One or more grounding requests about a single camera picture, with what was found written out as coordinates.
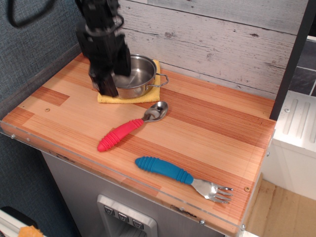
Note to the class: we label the grey ice dispenser panel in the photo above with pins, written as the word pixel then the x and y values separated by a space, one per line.
pixel 122 221

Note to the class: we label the orange object bottom left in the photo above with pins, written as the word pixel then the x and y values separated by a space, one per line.
pixel 29 231

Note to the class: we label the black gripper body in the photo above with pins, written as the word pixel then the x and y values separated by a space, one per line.
pixel 101 48

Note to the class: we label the silver steel pan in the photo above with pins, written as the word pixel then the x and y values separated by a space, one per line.
pixel 144 76

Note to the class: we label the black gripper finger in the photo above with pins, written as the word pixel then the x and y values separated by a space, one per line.
pixel 103 83
pixel 123 62

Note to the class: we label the yellow folded rag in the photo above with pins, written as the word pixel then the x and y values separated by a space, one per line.
pixel 152 96

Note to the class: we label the red handled spoon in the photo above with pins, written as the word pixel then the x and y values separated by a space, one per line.
pixel 154 113

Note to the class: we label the blue handled fork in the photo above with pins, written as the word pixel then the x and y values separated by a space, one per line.
pixel 208 190

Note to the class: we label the dark right shelf post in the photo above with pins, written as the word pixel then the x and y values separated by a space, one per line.
pixel 297 49

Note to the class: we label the silver toy fridge cabinet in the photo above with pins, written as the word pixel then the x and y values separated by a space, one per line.
pixel 80 189

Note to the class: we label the white toy sink unit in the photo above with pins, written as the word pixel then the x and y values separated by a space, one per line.
pixel 291 156

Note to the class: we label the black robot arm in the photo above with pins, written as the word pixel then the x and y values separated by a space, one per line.
pixel 100 15

